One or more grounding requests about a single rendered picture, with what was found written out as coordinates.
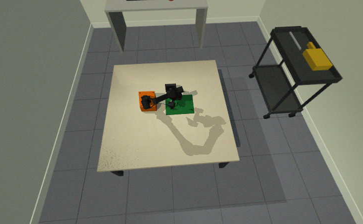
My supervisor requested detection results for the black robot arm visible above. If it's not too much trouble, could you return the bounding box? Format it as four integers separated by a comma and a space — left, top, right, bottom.
141, 86, 184, 110

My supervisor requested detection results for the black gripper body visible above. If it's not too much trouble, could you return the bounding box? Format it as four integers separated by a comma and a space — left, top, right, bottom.
168, 98, 176, 107

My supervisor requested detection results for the green circuit board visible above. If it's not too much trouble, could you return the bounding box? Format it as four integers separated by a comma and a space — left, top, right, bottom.
165, 94, 195, 115

